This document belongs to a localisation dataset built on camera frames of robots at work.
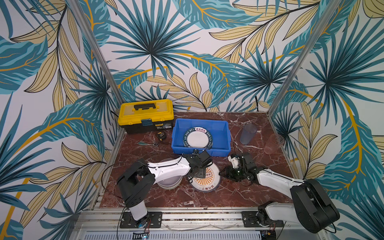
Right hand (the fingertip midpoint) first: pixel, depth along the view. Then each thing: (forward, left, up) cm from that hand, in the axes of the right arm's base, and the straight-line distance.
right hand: (220, 174), depth 88 cm
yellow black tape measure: (+28, +36, +4) cm, 46 cm away
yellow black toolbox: (+34, +47, +18) cm, 61 cm away
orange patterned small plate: (-4, +7, 0) cm, 8 cm away
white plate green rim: (+26, +11, +2) cm, 28 cm away
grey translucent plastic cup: (+24, -21, +4) cm, 32 cm away
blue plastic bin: (+32, -5, +2) cm, 33 cm away
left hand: (0, +15, +4) cm, 15 cm away
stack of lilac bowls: (-7, +27, +9) cm, 29 cm away
